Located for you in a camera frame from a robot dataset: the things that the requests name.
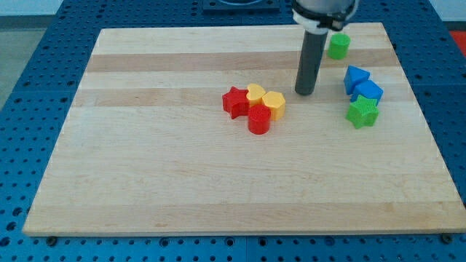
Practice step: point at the blue triangle block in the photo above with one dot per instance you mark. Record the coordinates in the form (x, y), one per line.
(353, 77)

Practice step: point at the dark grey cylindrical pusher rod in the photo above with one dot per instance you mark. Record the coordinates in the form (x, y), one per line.
(309, 63)

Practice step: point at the dark blue base mount plate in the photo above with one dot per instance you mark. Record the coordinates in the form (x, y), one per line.
(211, 6)

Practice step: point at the wooden board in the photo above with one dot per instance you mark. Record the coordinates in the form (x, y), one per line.
(147, 149)

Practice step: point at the blue pentagon block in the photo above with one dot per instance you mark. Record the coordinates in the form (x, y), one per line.
(367, 89)

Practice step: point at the green cylinder block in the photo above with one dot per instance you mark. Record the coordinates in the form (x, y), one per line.
(339, 46)

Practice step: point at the yellow hexagon block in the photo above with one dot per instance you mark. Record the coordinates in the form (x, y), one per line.
(275, 101)

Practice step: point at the red star block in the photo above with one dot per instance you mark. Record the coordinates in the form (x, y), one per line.
(235, 102)

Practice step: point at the green star block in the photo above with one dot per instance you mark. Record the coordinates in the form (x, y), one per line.
(363, 112)

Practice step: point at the yellow heart block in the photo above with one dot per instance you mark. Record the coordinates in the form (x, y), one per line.
(255, 94)

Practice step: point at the red cylinder block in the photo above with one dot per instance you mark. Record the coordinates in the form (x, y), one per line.
(259, 117)

